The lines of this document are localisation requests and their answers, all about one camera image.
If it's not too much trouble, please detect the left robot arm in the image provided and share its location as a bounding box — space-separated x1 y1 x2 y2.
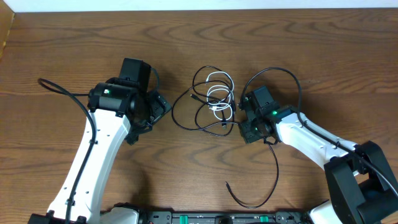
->
29 58 171 223

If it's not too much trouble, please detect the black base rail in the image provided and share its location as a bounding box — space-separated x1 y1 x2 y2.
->
137 211 312 224

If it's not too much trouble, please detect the white usb cable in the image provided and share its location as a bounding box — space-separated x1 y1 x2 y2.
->
205 71 236 121

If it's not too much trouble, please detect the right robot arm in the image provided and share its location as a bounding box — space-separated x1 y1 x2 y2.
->
239 86 397 223

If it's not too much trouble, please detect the black usb cable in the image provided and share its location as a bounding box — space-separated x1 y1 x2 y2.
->
171 65 240 138
225 138 280 209

